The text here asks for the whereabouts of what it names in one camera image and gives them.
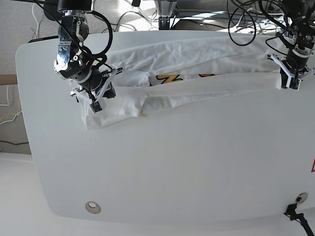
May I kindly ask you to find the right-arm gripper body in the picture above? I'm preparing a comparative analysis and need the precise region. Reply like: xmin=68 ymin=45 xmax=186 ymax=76
xmin=70 ymin=67 xmax=123 ymax=102

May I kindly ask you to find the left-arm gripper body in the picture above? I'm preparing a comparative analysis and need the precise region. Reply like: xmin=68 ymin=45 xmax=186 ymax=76
xmin=265 ymin=49 xmax=315 ymax=80

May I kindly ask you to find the white printed T-shirt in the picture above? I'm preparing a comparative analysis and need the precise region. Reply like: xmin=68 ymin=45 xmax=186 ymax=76
xmin=79 ymin=37 xmax=294 ymax=130

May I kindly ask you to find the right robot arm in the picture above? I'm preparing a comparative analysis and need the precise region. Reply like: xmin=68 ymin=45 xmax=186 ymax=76
xmin=34 ymin=0 xmax=122 ymax=107

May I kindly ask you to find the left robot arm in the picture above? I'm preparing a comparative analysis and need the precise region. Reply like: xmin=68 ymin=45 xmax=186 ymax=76
xmin=228 ymin=0 xmax=315 ymax=90

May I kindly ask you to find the black flat device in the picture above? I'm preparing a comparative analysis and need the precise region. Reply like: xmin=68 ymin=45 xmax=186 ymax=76
xmin=28 ymin=35 xmax=59 ymax=43

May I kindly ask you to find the brown cardboard box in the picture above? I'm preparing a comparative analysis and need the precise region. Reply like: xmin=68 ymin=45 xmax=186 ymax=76
xmin=0 ymin=74 xmax=18 ymax=86

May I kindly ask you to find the red warning sticker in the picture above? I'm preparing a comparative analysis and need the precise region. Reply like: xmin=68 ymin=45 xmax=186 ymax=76
xmin=311 ymin=159 xmax=315 ymax=173

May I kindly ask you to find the silver table grommet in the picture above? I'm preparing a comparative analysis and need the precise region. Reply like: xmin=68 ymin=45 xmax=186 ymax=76
xmin=85 ymin=202 xmax=101 ymax=214

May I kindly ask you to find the grey table grommet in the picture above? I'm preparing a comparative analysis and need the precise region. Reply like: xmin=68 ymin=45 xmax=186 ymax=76
xmin=295 ymin=192 xmax=308 ymax=204

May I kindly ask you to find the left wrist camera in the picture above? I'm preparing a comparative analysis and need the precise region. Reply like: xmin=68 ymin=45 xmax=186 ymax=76
xmin=286 ymin=77 xmax=302 ymax=90

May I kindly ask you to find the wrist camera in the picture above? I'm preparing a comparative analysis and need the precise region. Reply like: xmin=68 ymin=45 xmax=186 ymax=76
xmin=89 ymin=101 xmax=103 ymax=114
xmin=286 ymin=77 xmax=302 ymax=90

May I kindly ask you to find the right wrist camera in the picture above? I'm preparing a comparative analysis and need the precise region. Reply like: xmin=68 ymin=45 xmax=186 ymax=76
xmin=89 ymin=101 xmax=103 ymax=114

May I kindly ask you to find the yellow cable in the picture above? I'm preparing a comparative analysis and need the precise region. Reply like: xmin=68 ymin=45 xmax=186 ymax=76
xmin=0 ymin=98 xmax=23 ymax=124

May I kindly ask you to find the silver aluminium upright post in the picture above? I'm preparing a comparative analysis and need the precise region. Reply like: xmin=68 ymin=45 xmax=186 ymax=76
xmin=154 ymin=0 xmax=179 ymax=30

